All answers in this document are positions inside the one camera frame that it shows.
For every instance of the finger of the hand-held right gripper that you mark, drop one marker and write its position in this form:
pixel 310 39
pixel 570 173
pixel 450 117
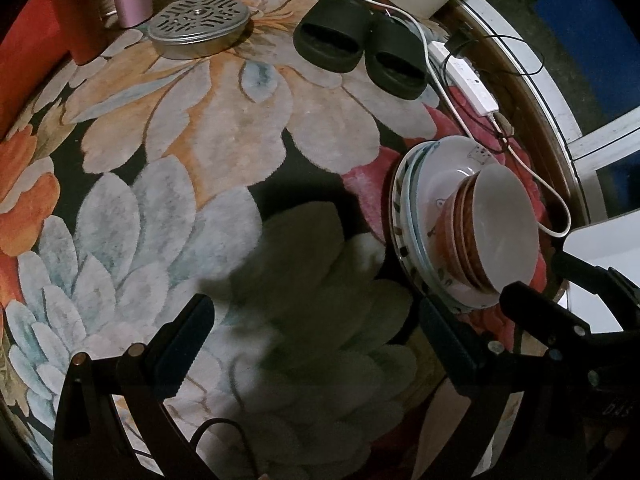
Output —
pixel 600 280
pixel 535 312

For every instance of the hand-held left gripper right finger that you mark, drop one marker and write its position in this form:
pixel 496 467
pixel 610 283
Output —
pixel 450 350

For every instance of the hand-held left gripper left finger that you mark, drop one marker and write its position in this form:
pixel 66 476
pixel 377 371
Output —
pixel 182 345

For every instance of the white bowl brown outside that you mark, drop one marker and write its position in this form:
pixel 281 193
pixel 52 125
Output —
pixel 445 240
pixel 462 230
pixel 505 230

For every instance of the leaf pattern plate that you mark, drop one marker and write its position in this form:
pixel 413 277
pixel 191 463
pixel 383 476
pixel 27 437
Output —
pixel 395 210

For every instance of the bear print plate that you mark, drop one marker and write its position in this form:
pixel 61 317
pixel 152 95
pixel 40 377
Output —
pixel 409 200
pixel 440 175

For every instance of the white box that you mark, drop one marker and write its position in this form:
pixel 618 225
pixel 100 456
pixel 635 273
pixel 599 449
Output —
pixel 605 240

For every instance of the floral rug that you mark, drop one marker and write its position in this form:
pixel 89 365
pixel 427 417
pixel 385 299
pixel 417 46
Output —
pixel 200 160

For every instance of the white power strip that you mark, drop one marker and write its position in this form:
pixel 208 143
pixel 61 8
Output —
pixel 467 82

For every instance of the black slipper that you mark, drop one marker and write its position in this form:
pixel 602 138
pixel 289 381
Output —
pixel 400 55
pixel 335 30

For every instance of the round metal tin perforated lid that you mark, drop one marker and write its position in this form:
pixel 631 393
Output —
pixel 200 25

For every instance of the red bag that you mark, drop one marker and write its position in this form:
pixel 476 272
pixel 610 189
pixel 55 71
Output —
pixel 30 50

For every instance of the red thermos bottle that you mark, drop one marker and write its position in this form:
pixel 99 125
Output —
pixel 82 15

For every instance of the white door frame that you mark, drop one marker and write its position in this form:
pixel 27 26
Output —
pixel 555 105

